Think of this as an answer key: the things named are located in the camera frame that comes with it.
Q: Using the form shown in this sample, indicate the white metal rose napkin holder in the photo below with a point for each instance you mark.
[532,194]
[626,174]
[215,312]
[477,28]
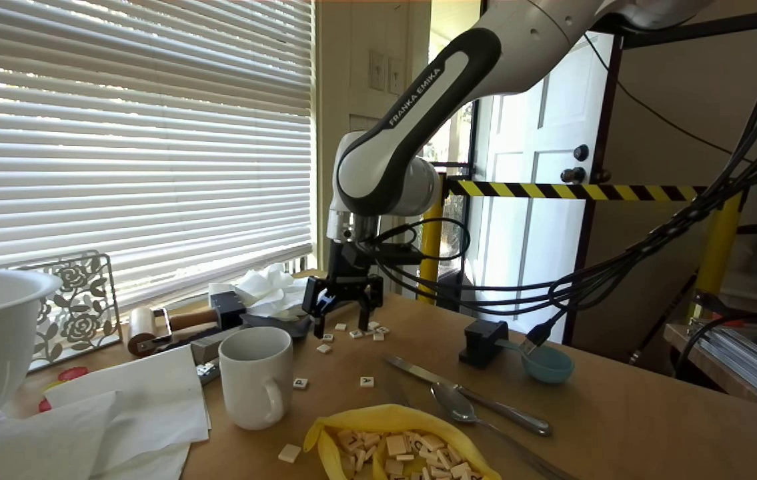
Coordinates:
[81,313]

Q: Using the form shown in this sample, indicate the silver table knife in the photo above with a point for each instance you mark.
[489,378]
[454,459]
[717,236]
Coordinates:
[465,393]

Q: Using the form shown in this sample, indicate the black metal frame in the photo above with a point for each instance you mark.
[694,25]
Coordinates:
[608,133]

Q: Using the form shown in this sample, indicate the heap of wooden letter tiles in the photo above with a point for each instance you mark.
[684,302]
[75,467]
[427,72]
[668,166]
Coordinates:
[411,456]

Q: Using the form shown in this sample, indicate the blue measuring scoop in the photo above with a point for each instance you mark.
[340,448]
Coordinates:
[548,365]

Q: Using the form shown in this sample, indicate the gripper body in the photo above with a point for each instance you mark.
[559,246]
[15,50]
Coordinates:
[346,280]

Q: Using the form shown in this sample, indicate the white window blinds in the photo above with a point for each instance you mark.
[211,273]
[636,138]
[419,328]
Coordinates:
[131,133]

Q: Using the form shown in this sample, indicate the yellow post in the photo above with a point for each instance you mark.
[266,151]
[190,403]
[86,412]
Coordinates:
[430,253]
[717,246]

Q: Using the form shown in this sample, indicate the silver spoon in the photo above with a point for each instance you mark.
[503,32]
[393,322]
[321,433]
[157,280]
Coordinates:
[458,406]

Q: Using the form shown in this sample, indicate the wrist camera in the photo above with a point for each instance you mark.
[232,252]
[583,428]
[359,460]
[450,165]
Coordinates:
[399,253]

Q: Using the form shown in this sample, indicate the dark deadbolt lock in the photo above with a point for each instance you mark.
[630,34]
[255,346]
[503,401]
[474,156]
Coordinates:
[581,152]

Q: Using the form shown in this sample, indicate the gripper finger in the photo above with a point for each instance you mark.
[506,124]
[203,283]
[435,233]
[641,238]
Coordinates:
[366,312]
[318,313]

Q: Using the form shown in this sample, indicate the white ceramic mug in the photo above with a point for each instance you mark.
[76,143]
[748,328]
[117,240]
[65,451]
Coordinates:
[253,380]

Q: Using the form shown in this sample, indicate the crumpled white tissue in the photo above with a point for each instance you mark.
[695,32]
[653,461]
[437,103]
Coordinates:
[271,286]

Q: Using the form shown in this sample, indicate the dark door knob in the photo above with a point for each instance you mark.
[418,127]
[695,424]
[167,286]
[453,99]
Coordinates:
[573,174]

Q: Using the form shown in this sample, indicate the white panel door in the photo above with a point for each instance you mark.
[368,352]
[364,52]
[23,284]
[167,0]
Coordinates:
[538,240]

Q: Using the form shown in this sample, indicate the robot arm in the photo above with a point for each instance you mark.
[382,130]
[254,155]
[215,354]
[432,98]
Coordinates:
[391,153]

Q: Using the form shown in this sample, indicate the yellow cloth bag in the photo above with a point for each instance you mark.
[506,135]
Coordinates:
[325,443]

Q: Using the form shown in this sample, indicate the yellow black striped bar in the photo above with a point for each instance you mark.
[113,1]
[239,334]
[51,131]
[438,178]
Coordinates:
[578,191]

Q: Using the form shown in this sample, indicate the dark grey flat plate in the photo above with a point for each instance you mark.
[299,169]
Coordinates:
[285,325]

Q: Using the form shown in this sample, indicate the stack of white paper napkins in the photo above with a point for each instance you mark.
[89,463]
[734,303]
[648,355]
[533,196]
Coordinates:
[131,406]

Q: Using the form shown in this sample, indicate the small black block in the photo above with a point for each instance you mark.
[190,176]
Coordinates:
[227,308]

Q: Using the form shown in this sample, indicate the black block holder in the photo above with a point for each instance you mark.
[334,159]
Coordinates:
[481,341]

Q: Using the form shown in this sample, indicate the wall switch plate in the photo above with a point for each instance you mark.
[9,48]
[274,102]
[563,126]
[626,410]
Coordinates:
[396,75]
[377,70]

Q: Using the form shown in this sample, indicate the red round disc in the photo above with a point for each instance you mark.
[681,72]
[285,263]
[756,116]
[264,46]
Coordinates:
[45,404]
[73,373]

